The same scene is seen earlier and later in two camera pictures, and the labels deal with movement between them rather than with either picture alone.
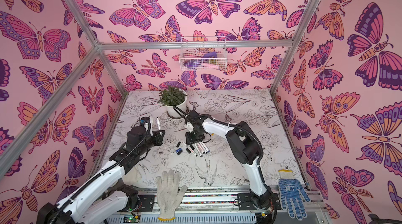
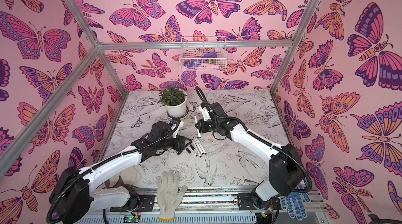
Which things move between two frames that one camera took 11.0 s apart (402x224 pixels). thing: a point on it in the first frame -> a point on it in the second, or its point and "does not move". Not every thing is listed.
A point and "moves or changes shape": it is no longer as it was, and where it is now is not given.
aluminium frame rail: [193, 45] does not move
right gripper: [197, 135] -> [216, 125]
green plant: [171, 97] does not move
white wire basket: [203, 53] does not move
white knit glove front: [169, 194] does not move
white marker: [158, 123] moves or changes shape
